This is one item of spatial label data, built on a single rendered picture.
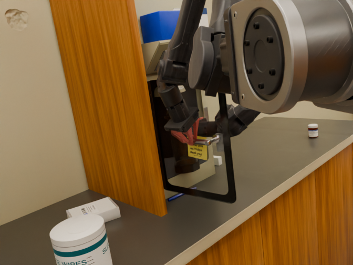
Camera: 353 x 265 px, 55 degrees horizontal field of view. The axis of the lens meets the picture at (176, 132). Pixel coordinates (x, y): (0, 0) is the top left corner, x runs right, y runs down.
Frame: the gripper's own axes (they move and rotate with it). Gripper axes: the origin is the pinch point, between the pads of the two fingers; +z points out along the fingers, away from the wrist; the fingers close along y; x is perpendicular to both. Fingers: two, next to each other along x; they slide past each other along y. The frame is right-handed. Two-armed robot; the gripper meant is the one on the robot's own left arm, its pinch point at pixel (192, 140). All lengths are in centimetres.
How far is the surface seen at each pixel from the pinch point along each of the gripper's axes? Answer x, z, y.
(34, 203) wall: -67, 14, 31
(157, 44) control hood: -11.6, -26.0, -14.6
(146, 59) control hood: -17.8, -21.9, -13.4
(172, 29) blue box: -10.8, -27.1, -22.6
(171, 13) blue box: -10.8, -31.2, -25.3
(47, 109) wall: -66, -14, 4
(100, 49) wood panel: -32.7, -29.6, -9.5
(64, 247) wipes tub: -4.6, -6.0, 45.7
